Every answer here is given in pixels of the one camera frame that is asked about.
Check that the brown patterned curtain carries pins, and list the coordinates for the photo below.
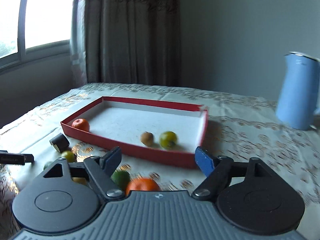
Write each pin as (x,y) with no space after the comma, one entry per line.
(132,30)

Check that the large orange tangerine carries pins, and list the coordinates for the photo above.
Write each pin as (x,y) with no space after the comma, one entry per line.
(142,185)

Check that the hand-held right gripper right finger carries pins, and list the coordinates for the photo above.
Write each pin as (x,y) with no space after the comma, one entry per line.
(203,162)

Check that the window with grey frame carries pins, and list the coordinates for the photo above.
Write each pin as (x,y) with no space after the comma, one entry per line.
(45,12)

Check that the green tomato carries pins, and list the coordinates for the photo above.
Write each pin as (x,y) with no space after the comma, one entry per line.
(168,139)

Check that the cream floral lace tablecloth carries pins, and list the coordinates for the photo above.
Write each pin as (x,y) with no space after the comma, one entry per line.
(250,140)

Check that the small yellow-green citrus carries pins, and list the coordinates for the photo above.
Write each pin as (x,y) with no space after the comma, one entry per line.
(68,156)

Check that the red shallow cardboard box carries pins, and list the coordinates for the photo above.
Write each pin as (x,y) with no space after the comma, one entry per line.
(125,120)

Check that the blue electric kettle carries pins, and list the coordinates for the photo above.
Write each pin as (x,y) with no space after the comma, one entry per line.
(298,92)

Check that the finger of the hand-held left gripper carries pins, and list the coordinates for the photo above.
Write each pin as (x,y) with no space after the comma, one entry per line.
(15,158)

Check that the brown longan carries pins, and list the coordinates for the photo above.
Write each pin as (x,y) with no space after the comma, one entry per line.
(147,139)

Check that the sheer lace curtain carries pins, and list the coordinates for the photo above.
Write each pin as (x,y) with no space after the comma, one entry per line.
(78,42)

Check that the small orange tangerine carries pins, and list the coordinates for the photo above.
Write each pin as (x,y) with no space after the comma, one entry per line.
(80,125)

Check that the dark eggplant piece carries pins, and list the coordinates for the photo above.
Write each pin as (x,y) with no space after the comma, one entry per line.
(60,142)

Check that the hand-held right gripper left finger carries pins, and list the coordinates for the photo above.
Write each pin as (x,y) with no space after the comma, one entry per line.
(112,161)

